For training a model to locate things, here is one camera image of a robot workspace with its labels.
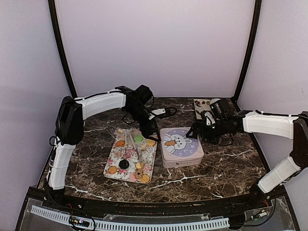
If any black frame post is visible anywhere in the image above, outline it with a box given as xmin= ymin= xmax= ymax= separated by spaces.
xmin=48 ymin=0 xmax=77 ymax=98
xmin=233 ymin=0 xmax=262 ymax=103

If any black chocolate sandwich cookie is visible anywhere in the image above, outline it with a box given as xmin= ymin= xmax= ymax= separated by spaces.
xmin=119 ymin=159 xmax=129 ymax=169

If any white cable duct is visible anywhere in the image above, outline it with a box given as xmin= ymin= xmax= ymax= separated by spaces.
xmin=30 ymin=205 xmax=230 ymax=231

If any pink round cookie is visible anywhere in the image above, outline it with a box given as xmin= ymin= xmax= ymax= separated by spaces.
xmin=129 ymin=173 xmax=136 ymax=181

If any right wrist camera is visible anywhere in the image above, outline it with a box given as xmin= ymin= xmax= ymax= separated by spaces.
xmin=200 ymin=110 xmax=216 ymax=126

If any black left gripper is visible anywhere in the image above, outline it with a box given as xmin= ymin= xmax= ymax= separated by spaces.
xmin=126 ymin=104 xmax=162 ymax=142

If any orange chip cookie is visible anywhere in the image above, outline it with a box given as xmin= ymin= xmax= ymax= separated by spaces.
xmin=116 ymin=140 xmax=126 ymax=147

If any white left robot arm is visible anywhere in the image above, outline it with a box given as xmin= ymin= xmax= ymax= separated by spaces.
xmin=48 ymin=85 xmax=158 ymax=190

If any floral cookie tray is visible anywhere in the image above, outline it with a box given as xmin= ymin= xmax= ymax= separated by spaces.
xmin=103 ymin=128 xmax=157 ymax=184

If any compartment cookie box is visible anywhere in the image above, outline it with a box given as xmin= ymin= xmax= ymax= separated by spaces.
xmin=162 ymin=154 xmax=204 ymax=168

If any left black frame post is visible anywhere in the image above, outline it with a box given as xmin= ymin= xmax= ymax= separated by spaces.
xmin=48 ymin=0 xmax=77 ymax=98

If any floral square coaster plate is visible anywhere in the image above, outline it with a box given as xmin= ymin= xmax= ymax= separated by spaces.
xmin=193 ymin=99 xmax=211 ymax=120

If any right black frame post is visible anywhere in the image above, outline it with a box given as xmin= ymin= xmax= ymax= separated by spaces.
xmin=233 ymin=0 xmax=262 ymax=103

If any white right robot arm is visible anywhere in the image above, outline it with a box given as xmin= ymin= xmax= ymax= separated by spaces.
xmin=186 ymin=99 xmax=308 ymax=209

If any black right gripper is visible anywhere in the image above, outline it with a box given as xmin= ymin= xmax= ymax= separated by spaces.
xmin=186 ymin=118 xmax=228 ymax=144

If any brown flower cookie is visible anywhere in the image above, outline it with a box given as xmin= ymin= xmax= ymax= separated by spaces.
xmin=134 ymin=169 xmax=143 ymax=180

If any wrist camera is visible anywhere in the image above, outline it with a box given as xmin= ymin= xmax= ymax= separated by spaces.
xmin=149 ymin=107 xmax=177 ymax=120
xmin=200 ymin=110 xmax=216 ymax=126

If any metal tongs white handle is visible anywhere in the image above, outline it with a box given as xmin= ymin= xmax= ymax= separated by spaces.
xmin=125 ymin=129 xmax=141 ymax=161

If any green round cookie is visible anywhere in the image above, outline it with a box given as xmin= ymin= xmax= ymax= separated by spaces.
xmin=134 ymin=134 xmax=143 ymax=142

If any clear box lid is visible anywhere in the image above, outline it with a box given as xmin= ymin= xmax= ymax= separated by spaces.
xmin=160 ymin=127 xmax=204 ymax=162

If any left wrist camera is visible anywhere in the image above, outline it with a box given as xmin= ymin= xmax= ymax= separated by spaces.
xmin=149 ymin=107 xmax=177 ymax=120

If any round biscuit tray top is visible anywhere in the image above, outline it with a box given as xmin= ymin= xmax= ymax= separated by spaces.
xmin=146 ymin=139 xmax=156 ymax=146

